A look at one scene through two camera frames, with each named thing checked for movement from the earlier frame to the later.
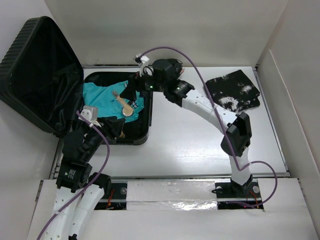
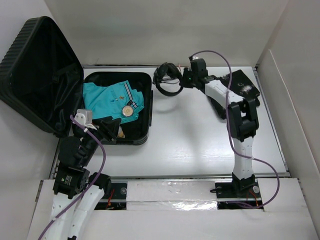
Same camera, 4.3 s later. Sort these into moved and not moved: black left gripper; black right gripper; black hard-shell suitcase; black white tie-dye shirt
Moved: black right gripper
Not moved: black left gripper; black white tie-dye shirt; black hard-shell suitcase
